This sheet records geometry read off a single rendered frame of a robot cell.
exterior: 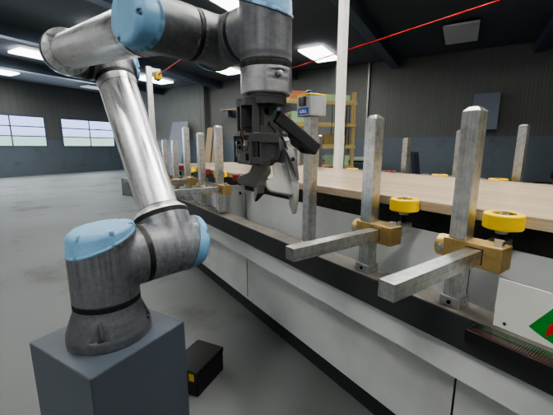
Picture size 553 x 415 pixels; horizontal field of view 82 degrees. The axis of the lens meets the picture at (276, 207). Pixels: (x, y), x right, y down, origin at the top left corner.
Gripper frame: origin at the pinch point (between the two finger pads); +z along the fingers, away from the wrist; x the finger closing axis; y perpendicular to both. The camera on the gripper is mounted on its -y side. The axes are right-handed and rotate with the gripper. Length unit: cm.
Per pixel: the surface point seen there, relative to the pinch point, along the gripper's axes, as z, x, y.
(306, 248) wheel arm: 10.7, -3.2, -9.5
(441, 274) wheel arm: 10.6, 20.9, -21.6
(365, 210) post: 5.9, -10.9, -34.9
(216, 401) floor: 94, -61, -6
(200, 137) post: -16, -134, -26
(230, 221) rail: 25, -90, -26
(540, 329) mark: 21, 31, -38
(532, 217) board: 4, 21, -54
